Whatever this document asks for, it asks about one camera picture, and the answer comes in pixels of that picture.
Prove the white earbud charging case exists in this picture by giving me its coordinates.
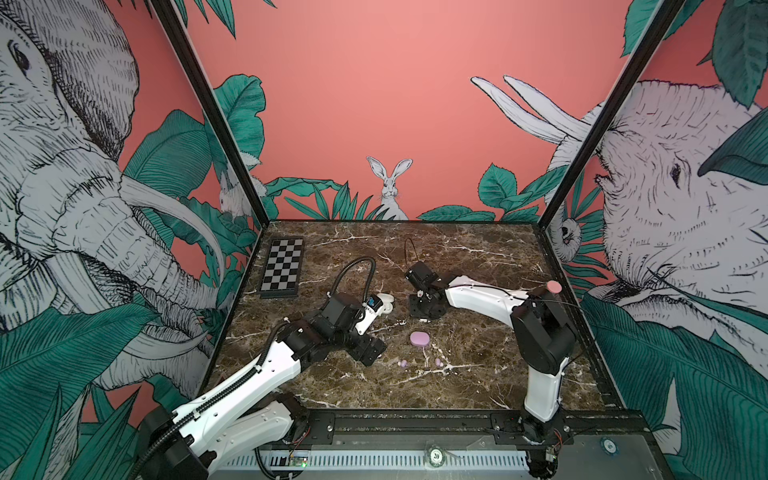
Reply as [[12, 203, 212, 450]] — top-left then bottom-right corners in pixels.
[[376, 293, 394, 315]]

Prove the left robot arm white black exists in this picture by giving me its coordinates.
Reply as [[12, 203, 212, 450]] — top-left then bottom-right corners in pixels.
[[127, 256, 389, 479]]

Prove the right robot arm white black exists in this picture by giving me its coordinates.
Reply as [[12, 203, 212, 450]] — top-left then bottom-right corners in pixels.
[[405, 261, 577, 444]]

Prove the pink earbud charging case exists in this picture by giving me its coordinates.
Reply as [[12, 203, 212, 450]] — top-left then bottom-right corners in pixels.
[[409, 331, 431, 348]]

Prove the black white checkerboard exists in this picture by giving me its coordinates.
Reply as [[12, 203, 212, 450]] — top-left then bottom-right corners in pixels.
[[258, 237, 305, 299]]

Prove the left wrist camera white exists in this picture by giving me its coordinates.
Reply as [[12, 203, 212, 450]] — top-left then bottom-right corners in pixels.
[[355, 294, 381, 335]]

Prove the white perforated cable duct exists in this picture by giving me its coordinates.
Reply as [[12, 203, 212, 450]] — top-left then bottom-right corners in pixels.
[[229, 447, 528, 472]]

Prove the black right frame post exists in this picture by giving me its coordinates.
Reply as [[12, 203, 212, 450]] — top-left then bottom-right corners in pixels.
[[537, 0, 685, 230]]

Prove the black frame post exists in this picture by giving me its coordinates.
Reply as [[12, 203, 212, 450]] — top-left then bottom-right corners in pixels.
[[537, 0, 685, 230], [150, 0, 270, 228]]

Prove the black left frame post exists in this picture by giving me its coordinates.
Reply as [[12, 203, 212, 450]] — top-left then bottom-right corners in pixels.
[[150, 0, 270, 228]]

